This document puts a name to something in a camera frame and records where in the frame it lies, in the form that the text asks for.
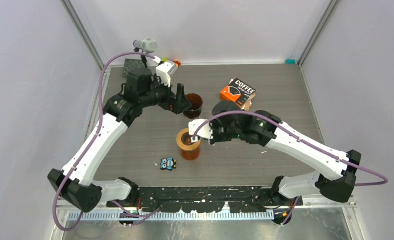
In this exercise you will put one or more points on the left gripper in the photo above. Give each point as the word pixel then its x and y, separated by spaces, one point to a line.
pixel 179 106

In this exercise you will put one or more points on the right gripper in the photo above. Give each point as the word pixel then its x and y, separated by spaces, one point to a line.
pixel 216 139

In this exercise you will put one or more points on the orange coffee filter box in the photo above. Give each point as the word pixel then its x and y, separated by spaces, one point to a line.
pixel 238 92

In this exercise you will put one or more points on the amber glass carafe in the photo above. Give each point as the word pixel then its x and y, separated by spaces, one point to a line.
pixel 190 155

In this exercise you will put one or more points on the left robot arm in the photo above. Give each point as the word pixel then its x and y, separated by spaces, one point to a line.
pixel 75 182

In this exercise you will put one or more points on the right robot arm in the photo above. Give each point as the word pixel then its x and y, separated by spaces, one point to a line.
pixel 334 175

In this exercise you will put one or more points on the colourful toy car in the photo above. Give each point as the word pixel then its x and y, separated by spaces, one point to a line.
pixel 176 62

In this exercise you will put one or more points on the blue owl sticker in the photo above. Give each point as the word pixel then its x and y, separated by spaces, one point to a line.
pixel 168 164

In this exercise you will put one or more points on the dark grey studded plate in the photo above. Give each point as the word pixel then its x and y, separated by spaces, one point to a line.
pixel 130 65

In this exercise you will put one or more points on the silver microphone on tripod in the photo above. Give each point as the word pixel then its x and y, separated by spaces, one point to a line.
pixel 146 46

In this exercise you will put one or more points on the teal block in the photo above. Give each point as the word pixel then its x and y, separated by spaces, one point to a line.
pixel 290 61

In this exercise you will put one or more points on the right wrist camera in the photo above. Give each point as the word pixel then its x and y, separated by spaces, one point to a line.
pixel 200 129

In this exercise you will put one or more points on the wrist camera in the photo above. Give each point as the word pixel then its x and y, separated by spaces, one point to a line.
pixel 200 129
pixel 165 71

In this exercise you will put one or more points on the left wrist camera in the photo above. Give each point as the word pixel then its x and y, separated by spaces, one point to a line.
pixel 165 71

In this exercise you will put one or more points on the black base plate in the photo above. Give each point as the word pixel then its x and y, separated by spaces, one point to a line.
pixel 203 199

